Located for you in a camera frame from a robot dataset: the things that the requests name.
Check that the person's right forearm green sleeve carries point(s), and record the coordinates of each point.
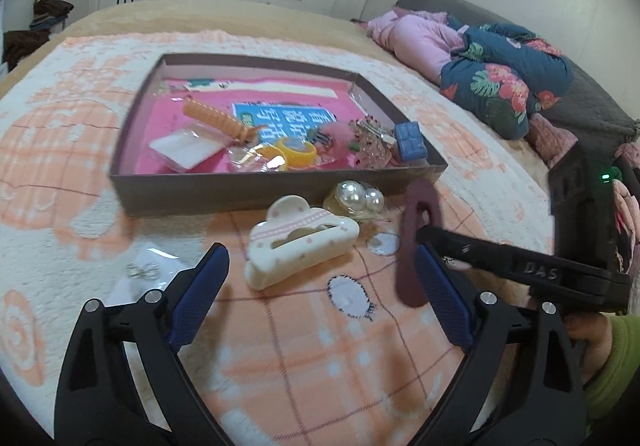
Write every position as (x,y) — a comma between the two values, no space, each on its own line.
(620,366)

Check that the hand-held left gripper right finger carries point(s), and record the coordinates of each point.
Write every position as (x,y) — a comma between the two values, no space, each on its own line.
(442,296)

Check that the white claw hair clip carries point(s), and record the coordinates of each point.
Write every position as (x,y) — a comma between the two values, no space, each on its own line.
(295,246)

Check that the pink garment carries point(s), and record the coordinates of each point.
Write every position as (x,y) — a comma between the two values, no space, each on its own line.
(420,44)

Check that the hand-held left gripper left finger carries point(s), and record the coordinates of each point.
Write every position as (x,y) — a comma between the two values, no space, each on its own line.
(200,291)

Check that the blue floral quilt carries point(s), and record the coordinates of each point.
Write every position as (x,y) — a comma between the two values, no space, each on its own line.
(505,76)

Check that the dark red oval hair clip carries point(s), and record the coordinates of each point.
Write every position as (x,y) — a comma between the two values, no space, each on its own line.
(412,226)

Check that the dark clothes pile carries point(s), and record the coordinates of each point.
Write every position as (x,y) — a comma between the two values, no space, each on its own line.
(35,31)

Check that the person's right hand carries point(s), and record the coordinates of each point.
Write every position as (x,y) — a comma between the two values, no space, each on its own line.
(590,338)

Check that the orange white plaid blanket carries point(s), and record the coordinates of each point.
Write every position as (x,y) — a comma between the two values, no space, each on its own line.
(320,366)

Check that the blue square hair clip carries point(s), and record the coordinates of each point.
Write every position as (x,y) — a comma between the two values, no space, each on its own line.
(411,141)

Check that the yellow plastic bangle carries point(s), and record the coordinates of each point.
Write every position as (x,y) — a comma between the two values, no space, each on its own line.
(300,159)

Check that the clear bag with earrings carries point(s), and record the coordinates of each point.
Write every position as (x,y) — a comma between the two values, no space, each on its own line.
(145,271)

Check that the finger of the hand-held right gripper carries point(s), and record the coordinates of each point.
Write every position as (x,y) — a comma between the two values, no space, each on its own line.
(490,256)

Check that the small clear plastic bag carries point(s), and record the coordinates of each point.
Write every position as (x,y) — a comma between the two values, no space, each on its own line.
(247,157)

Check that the brown shallow cardboard box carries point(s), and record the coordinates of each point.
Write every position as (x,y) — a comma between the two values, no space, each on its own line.
(200,191)

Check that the clear bag with white card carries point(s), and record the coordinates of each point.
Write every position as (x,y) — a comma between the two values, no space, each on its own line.
(185,149)

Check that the pink and blue book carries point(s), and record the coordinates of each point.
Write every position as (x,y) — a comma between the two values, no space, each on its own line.
(280,114)

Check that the orange spiral hair clip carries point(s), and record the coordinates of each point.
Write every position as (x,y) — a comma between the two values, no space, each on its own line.
(215,119)

